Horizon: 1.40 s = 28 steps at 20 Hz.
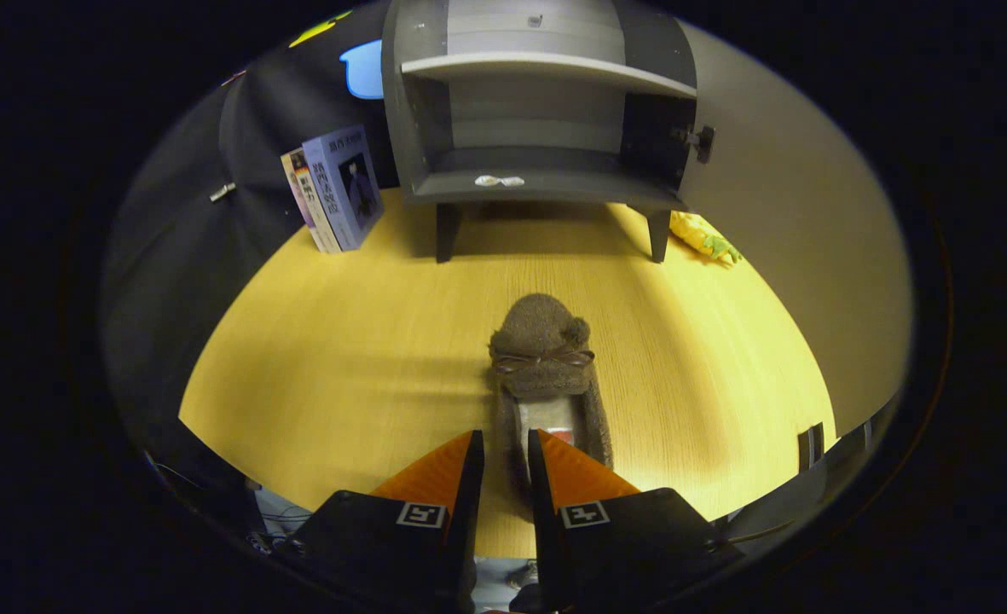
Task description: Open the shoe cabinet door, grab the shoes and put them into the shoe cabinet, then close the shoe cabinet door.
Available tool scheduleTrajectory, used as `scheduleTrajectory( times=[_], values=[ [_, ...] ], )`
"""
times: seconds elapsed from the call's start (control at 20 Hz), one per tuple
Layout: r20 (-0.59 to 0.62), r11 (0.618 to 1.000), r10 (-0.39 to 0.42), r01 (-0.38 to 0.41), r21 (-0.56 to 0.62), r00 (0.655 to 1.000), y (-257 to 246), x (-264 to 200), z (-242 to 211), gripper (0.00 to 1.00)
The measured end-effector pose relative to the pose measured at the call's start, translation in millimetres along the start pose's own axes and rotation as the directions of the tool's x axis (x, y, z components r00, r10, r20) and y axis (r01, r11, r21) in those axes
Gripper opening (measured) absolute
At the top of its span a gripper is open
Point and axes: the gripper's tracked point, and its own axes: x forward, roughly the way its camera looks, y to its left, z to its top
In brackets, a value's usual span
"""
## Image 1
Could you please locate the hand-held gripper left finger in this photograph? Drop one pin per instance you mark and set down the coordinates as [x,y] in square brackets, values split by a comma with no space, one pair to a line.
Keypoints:
[467,512]

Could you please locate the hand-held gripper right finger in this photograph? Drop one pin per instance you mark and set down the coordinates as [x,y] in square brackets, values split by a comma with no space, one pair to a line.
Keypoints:
[541,512]

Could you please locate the brown fuzzy shoe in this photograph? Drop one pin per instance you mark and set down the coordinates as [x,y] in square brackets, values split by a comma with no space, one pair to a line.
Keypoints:
[546,341]

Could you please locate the grey shoe cabinet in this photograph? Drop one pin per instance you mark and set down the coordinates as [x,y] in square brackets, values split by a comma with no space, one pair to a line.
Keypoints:
[537,111]

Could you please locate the yellow and green toy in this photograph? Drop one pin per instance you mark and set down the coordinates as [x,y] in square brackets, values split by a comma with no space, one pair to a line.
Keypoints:
[701,234]

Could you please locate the blue book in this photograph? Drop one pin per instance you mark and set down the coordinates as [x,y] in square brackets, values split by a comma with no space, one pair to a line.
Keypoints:
[345,183]

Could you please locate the black backdrop cloth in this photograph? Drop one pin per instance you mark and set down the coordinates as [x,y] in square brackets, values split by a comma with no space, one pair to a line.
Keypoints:
[170,256]

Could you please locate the silver clip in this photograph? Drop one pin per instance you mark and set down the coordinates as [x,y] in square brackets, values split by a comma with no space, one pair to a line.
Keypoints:
[222,193]

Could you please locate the red clip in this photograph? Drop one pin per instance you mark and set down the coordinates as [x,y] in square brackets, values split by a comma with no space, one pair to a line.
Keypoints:
[232,78]

